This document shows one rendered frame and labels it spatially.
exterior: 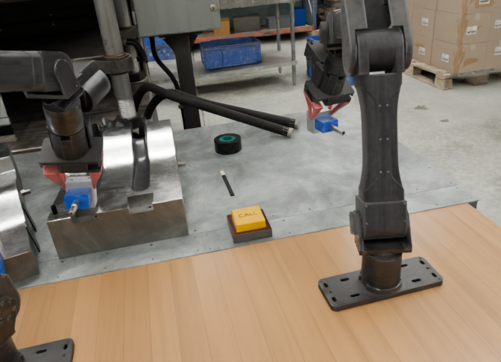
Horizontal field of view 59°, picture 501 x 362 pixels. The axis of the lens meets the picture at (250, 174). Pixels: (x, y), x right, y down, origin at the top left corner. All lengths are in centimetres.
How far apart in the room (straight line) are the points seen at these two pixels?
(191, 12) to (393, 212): 116
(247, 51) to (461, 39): 200
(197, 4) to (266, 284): 112
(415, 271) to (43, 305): 65
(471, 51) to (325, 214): 375
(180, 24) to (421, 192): 102
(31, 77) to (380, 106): 50
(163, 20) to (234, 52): 304
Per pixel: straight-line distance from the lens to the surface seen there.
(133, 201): 94
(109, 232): 92
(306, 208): 99
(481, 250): 92
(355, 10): 71
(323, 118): 110
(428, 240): 91
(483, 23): 461
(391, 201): 71
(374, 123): 69
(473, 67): 467
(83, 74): 80
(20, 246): 95
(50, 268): 96
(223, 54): 465
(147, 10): 165
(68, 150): 80
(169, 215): 90
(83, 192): 87
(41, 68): 70
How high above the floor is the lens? 132
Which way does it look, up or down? 27 degrees down
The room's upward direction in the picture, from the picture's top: 5 degrees counter-clockwise
